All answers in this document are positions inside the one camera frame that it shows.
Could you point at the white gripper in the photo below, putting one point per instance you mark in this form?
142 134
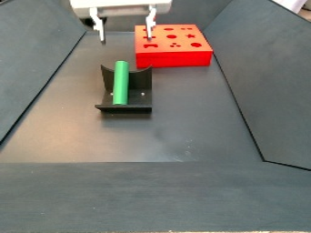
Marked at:
104 8

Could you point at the green cylinder peg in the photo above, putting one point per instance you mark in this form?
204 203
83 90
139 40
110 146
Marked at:
120 86

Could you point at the red shape sorter block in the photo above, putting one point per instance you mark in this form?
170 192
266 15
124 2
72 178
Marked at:
178 45

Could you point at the black curved cradle stand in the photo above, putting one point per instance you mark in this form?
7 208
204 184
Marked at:
139 92

